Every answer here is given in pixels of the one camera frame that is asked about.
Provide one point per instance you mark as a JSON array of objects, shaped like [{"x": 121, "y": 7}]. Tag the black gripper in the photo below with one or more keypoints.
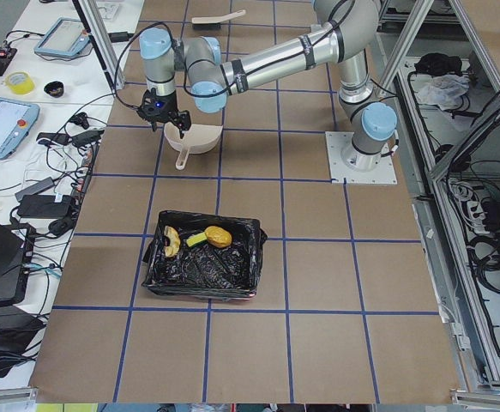
[{"x": 169, "y": 103}]

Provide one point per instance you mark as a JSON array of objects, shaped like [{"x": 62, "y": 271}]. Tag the beige plastic dustpan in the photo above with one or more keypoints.
[{"x": 199, "y": 139}]

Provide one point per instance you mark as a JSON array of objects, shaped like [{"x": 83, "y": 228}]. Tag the beige hand brush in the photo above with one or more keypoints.
[{"x": 215, "y": 22}]

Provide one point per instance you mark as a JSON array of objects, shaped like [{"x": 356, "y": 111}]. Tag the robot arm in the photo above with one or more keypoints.
[{"x": 347, "y": 27}]

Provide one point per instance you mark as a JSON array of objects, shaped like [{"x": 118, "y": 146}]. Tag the pink bin with black bag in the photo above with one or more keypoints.
[{"x": 205, "y": 271}]

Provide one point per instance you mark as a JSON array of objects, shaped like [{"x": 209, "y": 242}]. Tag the yellow sponge piece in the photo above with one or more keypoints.
[{"x": 196, "y": 239}]

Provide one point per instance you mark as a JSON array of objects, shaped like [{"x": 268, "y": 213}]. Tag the orange potato-like lump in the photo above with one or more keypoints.
[{"x": 218, "y": 237}]

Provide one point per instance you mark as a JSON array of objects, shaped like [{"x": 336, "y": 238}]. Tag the upper blue teach pendant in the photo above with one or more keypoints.
[{"x": 66, "y": 39}]

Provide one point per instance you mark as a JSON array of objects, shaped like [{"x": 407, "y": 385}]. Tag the blue teach pendant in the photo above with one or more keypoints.
[
  {"x": 66, "y": 39},
  {"x": 16, "y": 120}
]

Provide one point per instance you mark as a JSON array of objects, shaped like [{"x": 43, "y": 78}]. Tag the yellow tape roll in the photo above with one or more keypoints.
[{"x": 19, "y": 83}]

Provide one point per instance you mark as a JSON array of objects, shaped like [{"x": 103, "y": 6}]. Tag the black power brick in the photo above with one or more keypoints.
[{"x": 44, "y": 206}]

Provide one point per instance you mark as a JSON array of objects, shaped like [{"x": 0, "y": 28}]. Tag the lower blue teach pendant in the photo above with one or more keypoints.
[{"x": 16, "y": 120}]

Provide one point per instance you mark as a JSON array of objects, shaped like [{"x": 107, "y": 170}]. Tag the crumpled white cloth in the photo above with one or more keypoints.
[{"x": 446, "y": 92}]

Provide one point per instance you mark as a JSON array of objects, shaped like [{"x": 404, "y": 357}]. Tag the aluminium frame post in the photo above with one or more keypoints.
[{"x": 91, "y": 19}]

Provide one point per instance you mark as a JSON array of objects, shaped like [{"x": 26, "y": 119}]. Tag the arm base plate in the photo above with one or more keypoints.
[{"x": 348, "y": 166}]

